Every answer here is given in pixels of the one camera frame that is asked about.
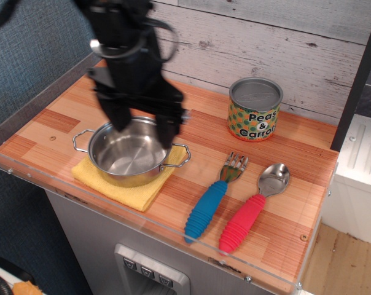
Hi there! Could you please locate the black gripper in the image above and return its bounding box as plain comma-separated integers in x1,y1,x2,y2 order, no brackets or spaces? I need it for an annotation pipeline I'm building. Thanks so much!
88,49,188,149

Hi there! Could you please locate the red handled spoon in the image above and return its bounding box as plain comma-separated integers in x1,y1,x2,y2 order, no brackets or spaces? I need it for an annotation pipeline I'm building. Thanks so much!
219,163,290,254

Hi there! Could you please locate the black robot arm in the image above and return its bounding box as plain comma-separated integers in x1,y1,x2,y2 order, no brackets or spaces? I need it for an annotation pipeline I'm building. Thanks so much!
76,1,187,148

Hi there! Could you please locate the stainless steel pot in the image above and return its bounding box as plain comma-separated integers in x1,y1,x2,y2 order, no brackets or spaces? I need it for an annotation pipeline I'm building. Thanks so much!
72,116,191,187

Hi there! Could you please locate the yellow folded cloth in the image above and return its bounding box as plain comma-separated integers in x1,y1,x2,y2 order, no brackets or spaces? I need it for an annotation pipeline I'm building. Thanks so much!
71,144,189,213

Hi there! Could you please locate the peas and carrots can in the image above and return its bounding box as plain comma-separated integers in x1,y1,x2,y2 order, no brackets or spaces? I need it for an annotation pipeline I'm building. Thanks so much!
227,77,283,142

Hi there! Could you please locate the grey toy kitchen cabinet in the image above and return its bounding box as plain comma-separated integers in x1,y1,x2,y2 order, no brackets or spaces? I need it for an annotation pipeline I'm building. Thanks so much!
46,191,269,294

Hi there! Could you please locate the silver button panel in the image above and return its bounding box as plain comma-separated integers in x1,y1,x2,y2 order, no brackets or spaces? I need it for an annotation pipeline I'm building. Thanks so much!
114,243,190,294

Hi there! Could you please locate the orange object bottom left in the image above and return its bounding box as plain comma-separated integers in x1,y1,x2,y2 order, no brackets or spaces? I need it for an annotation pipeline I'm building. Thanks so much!
12,281,43,295

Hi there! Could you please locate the white side cabinet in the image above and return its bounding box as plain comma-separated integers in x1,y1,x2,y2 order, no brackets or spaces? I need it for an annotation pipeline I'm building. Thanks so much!
321,114,371,243

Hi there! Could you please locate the clear acrylic guard rail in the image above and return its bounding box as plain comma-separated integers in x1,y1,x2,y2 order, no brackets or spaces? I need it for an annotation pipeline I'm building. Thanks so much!
0,69,338,294

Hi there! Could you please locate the blue handled fork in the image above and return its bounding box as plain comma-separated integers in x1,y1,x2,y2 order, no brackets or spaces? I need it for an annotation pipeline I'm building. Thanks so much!
184,152,249,243

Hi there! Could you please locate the dark right upright post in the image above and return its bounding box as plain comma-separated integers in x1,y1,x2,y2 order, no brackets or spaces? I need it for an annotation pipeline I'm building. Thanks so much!
330,0,371,152

